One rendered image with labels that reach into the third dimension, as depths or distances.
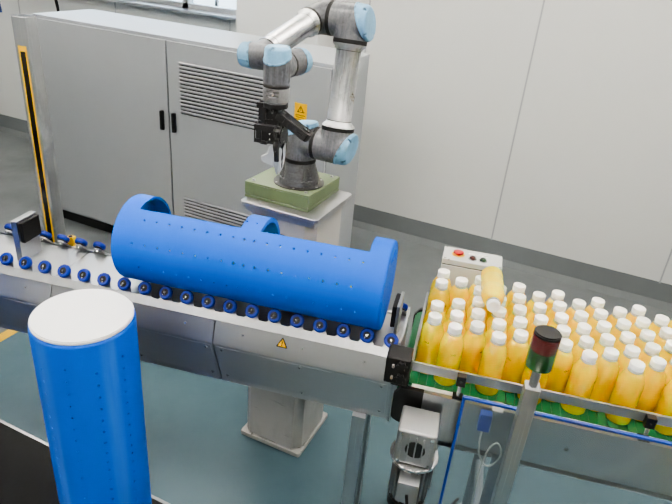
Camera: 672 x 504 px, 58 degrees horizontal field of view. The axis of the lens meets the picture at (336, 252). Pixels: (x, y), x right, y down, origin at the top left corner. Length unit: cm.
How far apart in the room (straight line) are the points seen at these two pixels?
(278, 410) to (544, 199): 256
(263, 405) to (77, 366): 114
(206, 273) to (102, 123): 258
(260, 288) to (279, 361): 27
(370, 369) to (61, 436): 92
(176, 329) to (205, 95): 196
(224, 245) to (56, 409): 66
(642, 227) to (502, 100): 125
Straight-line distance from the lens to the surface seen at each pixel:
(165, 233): 195
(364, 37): 211
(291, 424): 272
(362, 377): 193
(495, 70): 434
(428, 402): 183
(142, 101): 407
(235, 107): 364
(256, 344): 198
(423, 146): 456
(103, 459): 202
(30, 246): 243
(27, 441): 283
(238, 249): 185
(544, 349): 150
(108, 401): 188
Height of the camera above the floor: 203
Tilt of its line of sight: 27 degrees down
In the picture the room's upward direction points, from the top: 5 degrees clockwise
